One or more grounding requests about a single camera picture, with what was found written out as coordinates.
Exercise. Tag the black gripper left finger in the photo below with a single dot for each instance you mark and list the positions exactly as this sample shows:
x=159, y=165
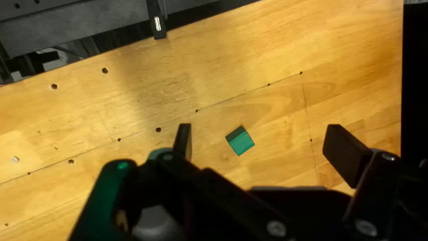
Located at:
x=182, y=142

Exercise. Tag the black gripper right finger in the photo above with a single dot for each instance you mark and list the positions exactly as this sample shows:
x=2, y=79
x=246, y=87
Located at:
x=345, y=153

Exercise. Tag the green block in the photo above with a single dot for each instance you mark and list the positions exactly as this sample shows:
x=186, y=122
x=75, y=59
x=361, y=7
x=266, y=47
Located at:
x=240, y=141

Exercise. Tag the black clamp bracket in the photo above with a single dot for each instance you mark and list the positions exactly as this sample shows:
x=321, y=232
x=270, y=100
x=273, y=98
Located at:
x=157, y=19

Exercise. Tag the dark grey metal frame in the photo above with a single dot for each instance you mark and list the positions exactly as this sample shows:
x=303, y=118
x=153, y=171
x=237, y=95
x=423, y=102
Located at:
x=67, y=24

